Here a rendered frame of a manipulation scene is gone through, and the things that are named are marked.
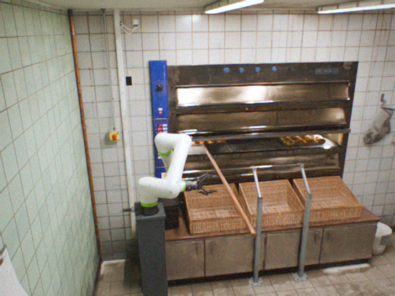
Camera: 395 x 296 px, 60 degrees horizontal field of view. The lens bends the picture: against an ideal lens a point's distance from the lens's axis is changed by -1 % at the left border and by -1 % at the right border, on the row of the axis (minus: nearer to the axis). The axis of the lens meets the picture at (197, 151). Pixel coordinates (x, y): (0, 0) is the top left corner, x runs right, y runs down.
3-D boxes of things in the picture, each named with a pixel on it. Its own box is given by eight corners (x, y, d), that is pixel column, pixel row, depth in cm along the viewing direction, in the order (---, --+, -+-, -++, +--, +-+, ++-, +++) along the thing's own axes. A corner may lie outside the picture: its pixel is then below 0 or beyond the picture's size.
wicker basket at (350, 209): (289, 200, 390) (291, 178, 380) (336, 197, 397) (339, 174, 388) (308, 223, 344) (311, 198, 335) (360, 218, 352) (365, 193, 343)
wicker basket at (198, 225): (182, 209, 373) (182, 186, 364) (233, 205, 382) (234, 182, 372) (189, 234, 328) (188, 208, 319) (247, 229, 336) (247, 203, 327)
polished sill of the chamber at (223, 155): (176, 158, 361) (176, 155, 360) (337, 148, 386) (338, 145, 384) (177, 161, 356) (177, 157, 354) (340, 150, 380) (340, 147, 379)
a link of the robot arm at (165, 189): (175, 193, 227) (192, 131, 257) (152, 191, 231) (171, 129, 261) (179, 203, 237) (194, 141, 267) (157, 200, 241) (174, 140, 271)
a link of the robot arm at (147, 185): (157, 208, 237) (156, 183, 231) (136, 206, 241) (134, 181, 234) (164, 200, 249) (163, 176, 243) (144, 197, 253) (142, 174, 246)
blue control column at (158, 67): (154, 185, 568) (147, 49, 496) (164, 184, 570) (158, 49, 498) (160, 258, 388) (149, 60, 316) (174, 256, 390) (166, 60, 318)
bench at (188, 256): (143, 258, 388) (139, 212, 369) (344, 237, 421) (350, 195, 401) (143, 293, 336) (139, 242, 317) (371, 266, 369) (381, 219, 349)
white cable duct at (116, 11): (132, 235, 377) (113, 8, 300) (136, 235, 378) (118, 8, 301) (132, 236, 375) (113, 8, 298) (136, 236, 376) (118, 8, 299)
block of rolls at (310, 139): (269, 131, 441) (269, 126, 439) (304, 129, 448) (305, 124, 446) (287, 145, 385) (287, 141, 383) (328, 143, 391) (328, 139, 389)
